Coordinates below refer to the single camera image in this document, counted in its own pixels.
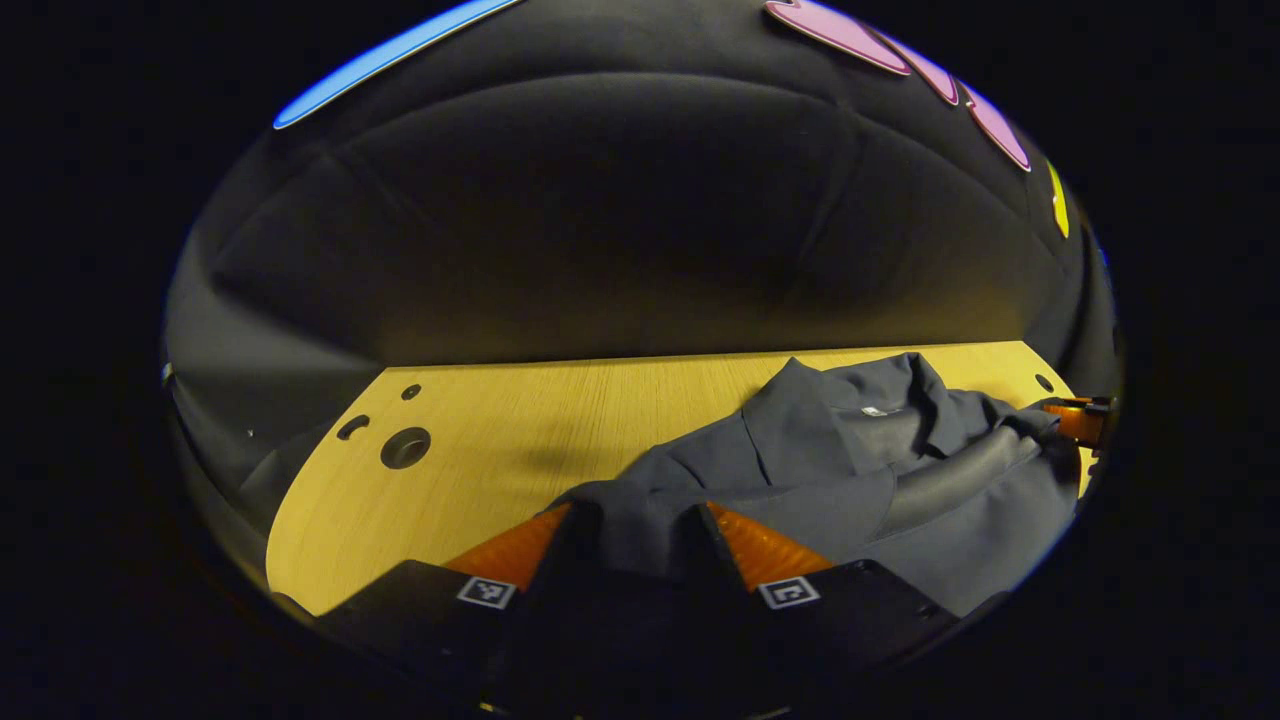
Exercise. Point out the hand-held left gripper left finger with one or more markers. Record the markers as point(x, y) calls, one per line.
point(420, 612)

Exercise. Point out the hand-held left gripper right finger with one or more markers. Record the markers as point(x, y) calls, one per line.
point(870, 612)

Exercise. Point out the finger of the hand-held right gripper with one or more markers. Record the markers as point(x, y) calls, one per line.
point(1078, 424)

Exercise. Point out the grey collared shirt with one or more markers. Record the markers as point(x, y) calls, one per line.
point(830, 480)

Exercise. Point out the black backdrop cloth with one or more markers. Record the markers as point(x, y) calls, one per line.
point(620, 230)

